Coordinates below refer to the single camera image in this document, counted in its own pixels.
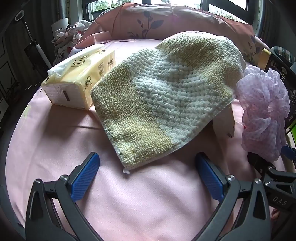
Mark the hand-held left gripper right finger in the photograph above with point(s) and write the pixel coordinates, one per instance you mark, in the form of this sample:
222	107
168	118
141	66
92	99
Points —
209	179

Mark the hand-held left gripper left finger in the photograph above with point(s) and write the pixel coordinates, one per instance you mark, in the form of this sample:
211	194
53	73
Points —
85	176

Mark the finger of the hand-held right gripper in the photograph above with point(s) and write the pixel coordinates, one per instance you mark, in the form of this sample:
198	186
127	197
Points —
289	151
257	163

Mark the pink mesh bath pouf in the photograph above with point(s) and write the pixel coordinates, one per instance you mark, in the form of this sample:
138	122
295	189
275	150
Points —
261	104

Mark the yellow and white knitted towel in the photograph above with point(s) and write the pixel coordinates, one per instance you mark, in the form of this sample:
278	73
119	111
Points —
161	92

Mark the green box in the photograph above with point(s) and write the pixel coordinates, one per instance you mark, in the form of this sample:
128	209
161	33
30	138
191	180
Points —
292	130

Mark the pink printed bed sheet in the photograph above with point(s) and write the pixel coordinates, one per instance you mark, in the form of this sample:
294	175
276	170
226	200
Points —
148	197

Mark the black and gold tea box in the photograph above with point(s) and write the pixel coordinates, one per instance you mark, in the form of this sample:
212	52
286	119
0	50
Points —
281	74

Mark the yellow tissue pack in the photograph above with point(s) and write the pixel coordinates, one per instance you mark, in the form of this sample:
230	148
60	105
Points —
76	85

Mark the striped teal cushion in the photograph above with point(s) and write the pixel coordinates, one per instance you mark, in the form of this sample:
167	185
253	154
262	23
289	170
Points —
283	52

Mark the pile of clothes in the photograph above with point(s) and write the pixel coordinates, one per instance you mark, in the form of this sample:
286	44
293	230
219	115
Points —
67	40

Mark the pink leaf-print pillow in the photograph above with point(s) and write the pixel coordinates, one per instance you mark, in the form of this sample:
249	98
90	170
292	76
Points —
185	20

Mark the dark-framed window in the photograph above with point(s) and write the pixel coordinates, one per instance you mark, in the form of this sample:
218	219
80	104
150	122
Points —
101	5

